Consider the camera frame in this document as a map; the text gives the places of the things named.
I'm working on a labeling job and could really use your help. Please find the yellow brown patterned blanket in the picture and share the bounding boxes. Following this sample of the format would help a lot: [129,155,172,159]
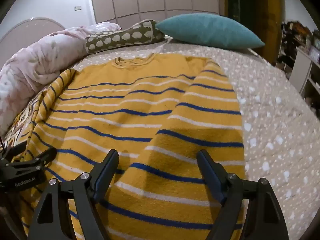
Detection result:
[5,95,50,155]

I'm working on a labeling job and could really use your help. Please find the pink rounded headboard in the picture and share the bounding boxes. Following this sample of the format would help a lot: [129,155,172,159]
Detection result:
[0,17,66,63]

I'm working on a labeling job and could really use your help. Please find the white cluttered shelf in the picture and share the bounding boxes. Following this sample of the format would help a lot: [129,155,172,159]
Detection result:
[276,20,320,110]

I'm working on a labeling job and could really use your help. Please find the teal pillow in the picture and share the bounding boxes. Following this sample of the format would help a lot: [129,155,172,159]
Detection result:
[155,13,265,50]

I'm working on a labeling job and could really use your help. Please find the dark wooden door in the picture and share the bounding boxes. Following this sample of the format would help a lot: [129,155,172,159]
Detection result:
[222,0,285,64]

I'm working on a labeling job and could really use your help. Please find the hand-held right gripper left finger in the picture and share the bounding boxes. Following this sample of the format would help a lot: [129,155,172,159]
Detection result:
[27,149,119,240]

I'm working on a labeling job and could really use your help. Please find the yellow striped sweater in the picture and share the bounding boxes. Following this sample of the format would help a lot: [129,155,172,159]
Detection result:
[21,56,247,240]

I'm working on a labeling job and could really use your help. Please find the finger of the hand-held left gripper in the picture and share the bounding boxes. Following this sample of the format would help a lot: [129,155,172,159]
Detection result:
[6,147,57,172]
[0,141,27,160]

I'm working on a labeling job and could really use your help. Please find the green pillow with white spots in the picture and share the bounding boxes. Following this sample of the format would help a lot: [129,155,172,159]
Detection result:
[85,19,165,54]

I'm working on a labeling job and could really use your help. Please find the pink floral duvet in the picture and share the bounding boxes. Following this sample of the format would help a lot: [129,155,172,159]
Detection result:
[0,22,122,135]

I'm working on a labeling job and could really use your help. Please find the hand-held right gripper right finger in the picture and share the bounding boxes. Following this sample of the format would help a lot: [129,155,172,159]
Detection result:
[196,149,289,240]

